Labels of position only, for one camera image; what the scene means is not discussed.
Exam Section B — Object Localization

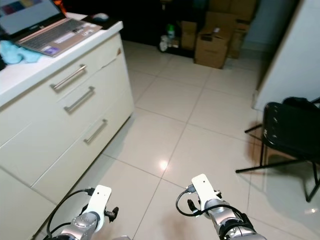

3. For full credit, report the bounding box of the silver drawer handle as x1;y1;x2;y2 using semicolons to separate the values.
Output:
50;64;87;93
83;118;109;146
63;86;96;115

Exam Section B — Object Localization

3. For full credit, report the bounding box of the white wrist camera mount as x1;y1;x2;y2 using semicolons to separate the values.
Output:
191;173;222;211
86;184;114;231

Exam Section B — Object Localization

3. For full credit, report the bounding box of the clear bottle green cap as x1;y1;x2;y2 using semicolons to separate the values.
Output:
159;24;177;53

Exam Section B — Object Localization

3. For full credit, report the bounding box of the black metal chair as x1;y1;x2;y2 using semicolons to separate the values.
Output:
236;97;320;203

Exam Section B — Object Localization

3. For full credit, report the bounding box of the white computer mouse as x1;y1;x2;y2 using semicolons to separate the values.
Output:
92;12;110;22

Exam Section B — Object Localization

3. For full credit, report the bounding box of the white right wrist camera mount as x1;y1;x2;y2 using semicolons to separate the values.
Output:
191;173;222;211

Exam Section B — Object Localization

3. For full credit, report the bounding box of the large brown cardboard box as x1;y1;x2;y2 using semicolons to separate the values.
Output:
194;27;231;70

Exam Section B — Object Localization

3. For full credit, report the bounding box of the narrow brown cardboard box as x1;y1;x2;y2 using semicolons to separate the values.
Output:
180;20;199;51

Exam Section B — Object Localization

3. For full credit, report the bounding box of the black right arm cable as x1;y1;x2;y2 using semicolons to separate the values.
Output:
176;185;246;218

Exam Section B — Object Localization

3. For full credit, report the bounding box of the light blue cloth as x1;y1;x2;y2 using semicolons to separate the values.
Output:
0;40;44;65

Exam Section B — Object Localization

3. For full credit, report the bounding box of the white drawer cabinet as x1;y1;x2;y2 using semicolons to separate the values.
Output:
0;20;136;240

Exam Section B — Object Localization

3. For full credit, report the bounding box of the black mouse pad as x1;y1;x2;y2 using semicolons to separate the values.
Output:
80;15;124;31

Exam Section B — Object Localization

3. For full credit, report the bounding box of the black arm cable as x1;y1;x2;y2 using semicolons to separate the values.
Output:
176;185;246;218
47;187;96;240

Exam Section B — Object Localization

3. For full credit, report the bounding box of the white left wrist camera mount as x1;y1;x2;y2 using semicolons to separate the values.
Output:
86;184;114;231

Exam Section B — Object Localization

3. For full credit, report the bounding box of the silver open laptop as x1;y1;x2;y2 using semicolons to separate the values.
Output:
0;0;104;57

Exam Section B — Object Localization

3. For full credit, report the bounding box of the stacked brown cardboard box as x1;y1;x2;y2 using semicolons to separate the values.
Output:
205;10;243;32

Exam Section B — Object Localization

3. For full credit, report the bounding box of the tall white cabinet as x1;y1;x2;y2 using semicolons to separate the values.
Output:
254;0;320;112

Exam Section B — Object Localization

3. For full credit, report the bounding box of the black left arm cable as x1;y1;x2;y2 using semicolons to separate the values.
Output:
47;187;96;240

